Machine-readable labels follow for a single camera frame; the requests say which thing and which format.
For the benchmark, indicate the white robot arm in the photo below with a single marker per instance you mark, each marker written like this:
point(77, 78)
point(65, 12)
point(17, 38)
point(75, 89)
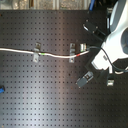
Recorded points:
point(115, 45)

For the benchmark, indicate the metal cable clip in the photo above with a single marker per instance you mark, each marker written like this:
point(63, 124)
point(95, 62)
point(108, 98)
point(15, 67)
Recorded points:
point(72, 52)
point(36, 52)

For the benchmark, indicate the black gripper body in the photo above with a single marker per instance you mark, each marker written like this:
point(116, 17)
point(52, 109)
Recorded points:
point(98, 74)

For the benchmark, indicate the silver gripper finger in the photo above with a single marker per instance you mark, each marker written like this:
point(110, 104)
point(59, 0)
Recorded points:
point(83, 47)

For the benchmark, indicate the right metal cable clip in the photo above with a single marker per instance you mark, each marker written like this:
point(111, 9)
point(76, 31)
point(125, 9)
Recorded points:
point(72, 52)

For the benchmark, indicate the black perforated board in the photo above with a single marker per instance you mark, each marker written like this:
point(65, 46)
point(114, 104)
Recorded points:
point(45, 94)

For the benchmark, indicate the left metal cable clip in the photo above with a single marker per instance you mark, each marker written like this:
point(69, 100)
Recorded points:
point(36, 52)

